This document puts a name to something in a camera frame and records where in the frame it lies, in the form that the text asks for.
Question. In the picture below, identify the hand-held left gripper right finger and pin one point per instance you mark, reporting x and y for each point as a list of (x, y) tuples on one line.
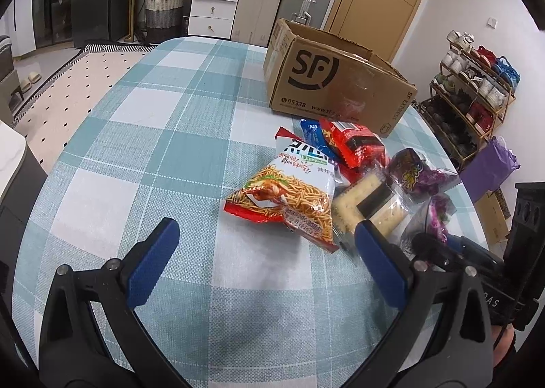
[(381, 262)]

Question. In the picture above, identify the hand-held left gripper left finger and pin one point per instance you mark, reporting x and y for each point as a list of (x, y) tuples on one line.
[(153, 264)]

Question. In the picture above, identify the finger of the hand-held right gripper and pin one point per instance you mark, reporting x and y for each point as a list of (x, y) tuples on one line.
[(426, 245), (468, 248)]

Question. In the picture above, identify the purple snack packet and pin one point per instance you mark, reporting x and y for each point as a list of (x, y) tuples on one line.
[(438, 213), (408, 171)]

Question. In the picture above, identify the clear cracker packet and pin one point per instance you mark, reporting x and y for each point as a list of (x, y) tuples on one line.
[(362, 196)]

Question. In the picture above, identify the red clear snack packet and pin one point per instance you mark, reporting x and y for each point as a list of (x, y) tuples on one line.
[(351, 175)]

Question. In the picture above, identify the orange noodle snack bag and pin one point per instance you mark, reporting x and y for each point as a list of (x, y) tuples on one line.
[(293, 200)]

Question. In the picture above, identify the red black snack packet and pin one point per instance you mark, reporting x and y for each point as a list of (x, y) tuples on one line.
[(357, 143)]

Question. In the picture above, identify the white green snack bag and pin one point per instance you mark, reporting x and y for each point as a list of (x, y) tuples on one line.
[(311, 156)]

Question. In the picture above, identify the blue cookie packet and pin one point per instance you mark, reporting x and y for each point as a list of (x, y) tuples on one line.
[(311, 130)]

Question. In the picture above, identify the brown cardboard box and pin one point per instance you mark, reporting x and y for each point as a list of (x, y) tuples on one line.
[(340, 85)]

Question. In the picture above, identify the person's right hand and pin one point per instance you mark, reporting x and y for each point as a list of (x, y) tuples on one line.
[(503, 343)]

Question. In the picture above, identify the flat cardboard piece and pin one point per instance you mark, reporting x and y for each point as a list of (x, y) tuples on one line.
[(494, 215)]

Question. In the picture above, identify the purple bag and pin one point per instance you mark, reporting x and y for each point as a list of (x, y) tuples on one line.
[(489, 171)]

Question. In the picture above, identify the checked teal tablecloth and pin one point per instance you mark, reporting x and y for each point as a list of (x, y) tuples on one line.
[(170, 136)]

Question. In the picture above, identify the metal shoe rack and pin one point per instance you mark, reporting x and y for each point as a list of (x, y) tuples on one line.
[(457, 115)]

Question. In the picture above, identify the grey cabinet white top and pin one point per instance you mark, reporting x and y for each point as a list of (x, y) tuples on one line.
[(17, 175)]

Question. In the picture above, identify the group of assorted shoes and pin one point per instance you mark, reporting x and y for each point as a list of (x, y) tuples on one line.
[(481, 85)]

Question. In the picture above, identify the cream dotted rug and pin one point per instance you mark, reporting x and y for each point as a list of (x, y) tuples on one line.
[(76, 90)]

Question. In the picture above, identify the beige slipper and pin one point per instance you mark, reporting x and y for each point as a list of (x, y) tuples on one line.
[(25, 85), (35, 78)]

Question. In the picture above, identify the grey chair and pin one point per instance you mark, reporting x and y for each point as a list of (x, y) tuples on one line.
[(8, 77)]

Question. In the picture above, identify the woven laundry basket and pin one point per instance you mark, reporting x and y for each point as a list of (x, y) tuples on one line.
[(164, 13)]

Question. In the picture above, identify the beige suitcase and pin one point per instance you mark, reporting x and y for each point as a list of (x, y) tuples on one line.
[(257, 0)]

